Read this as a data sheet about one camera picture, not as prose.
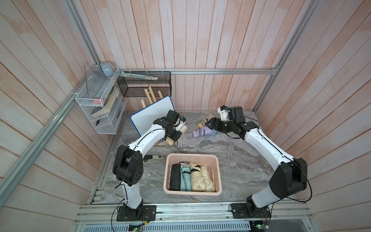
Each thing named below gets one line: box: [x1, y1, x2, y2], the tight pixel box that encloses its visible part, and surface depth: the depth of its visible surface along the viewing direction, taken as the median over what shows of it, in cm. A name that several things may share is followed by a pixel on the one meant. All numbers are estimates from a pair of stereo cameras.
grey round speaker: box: [100, 61, 115, 78], surface depth 85 cm
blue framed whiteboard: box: [130, 95, 176, 137], surface depth 88 cm
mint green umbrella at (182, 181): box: [180, 164, 187, 192], surface depth 82 cm
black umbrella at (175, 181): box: [169, 161, 190, 191], surface depth 82 cm
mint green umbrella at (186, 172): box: [181, 166, 193, 192], surface depth 83 cm
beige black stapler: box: [142, 154, 166, 160], surface depth 92 cm
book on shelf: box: [90, 86, 121, 118], surface depth 83 cm
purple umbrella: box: [192, 126, 216, 138], surface depth 103 cm
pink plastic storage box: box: [163, 153, 223, 196], surface depth 80 cm
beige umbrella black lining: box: [190, 161, 202, 192], surface depth 80 cm
